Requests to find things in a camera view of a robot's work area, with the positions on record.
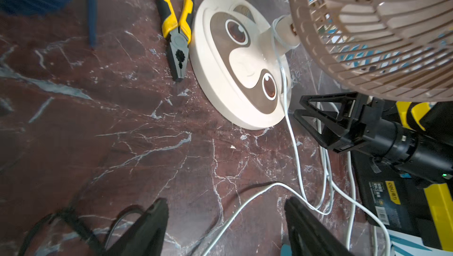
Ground beige desk fan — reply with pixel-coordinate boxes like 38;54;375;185
189;0;453;130

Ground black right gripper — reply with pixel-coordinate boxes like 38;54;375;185
293;92;407;164

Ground white fan power cable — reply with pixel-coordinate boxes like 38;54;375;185
201;18;392;256

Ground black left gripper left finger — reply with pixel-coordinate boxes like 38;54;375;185
105;198;169;256

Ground black adapter cable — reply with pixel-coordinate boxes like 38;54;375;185
17;206;146;256

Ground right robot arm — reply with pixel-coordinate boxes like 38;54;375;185
293;92;453;188

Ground yellow black toolbox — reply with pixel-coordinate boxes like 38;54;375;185
352;102;453;251

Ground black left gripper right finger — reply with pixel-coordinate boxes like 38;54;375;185
284;197;351;256

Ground yellow black pliers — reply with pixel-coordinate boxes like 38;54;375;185
155;0;195;82

